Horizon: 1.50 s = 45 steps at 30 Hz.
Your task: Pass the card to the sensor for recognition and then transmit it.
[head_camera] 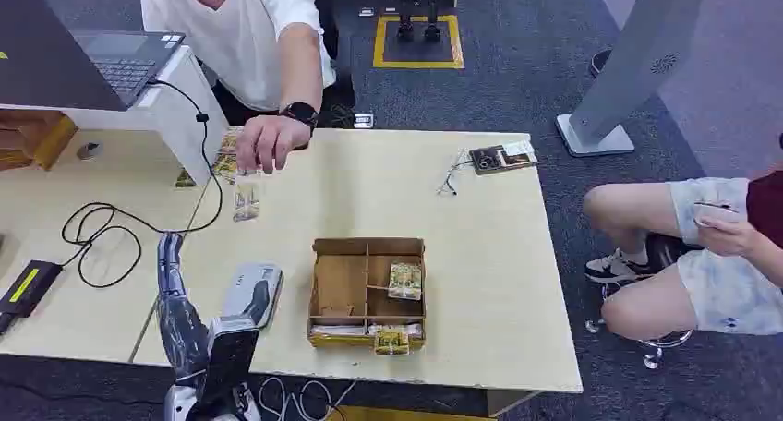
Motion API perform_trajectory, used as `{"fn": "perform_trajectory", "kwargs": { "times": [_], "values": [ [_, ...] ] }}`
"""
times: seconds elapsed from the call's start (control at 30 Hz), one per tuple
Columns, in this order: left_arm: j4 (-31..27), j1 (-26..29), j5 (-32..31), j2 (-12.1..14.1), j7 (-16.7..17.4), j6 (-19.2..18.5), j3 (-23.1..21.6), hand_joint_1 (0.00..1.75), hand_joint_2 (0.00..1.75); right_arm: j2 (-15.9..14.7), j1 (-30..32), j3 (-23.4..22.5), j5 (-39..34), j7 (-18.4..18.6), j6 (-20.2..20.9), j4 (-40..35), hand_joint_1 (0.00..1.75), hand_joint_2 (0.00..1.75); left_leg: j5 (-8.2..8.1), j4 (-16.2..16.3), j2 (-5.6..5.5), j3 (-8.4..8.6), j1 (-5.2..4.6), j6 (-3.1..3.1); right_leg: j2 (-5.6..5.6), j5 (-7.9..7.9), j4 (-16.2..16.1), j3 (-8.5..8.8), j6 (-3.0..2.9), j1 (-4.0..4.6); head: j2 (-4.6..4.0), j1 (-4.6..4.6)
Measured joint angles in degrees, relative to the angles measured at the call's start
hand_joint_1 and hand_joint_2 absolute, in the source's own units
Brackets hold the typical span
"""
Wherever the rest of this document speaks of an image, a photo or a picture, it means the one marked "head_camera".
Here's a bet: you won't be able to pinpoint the black shoe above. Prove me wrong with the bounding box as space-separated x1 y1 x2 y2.
587 47 613 78

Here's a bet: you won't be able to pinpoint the wooden crate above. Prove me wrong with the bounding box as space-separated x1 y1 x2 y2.
0 109 78 173

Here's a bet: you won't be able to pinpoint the pale card with picture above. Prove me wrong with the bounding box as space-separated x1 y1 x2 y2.
498 140 537 167

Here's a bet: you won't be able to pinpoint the yellow floor tape square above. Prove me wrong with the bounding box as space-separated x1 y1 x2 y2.
372 14 466 71

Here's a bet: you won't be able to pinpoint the standing person's hand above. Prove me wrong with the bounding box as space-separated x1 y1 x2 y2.
235 114 313 175

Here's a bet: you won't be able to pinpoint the white laptop stand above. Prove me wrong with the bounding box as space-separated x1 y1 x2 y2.
0 44 231 187

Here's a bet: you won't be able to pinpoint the white card stack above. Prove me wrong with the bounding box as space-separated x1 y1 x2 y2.
311 323 367 338

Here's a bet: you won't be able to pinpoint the thin wire eyeglasses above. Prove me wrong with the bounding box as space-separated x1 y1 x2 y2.
435 150 474 198

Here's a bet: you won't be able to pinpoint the black wristwatch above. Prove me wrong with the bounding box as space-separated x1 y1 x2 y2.
278 102 320 132

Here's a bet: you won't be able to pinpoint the white cables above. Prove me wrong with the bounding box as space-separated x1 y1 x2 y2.
256 375 358 421

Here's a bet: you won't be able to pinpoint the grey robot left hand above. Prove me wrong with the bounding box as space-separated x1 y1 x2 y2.
156 231 211 384

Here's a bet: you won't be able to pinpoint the black power adapter yellow label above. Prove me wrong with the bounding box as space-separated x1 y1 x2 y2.
0 259 65 336

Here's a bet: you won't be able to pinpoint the black robot legs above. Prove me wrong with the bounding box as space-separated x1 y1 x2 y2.
386 0 446 44

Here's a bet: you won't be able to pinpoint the grey angled floor pillar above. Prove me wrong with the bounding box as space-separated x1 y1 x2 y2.
554 0 707 159

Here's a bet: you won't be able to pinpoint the chrome stool base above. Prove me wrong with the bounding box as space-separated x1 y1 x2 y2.
583 282 696 371

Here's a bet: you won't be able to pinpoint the yellow wooden board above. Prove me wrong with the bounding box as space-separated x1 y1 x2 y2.
322 404 498 421

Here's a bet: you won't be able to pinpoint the black and white sneaker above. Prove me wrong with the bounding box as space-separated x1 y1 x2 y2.
583 248 657 285

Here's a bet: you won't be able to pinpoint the wooden card box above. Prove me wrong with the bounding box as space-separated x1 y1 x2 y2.
307 236 428 353

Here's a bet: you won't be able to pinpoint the seated person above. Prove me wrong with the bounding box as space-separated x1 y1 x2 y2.
581 168 783 343

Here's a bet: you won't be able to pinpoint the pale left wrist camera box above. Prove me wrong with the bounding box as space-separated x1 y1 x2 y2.
200 261 284 407

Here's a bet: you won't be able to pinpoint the dark grey laptop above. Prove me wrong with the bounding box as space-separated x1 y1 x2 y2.
0 0 187 113

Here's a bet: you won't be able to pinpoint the single printed card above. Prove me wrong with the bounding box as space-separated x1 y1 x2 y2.
231 182 262 223

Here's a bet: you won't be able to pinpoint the black power cable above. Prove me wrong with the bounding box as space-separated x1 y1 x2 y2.
60 78 225 290

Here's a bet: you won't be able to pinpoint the standing person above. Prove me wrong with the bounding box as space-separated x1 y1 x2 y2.
137 0 339 176

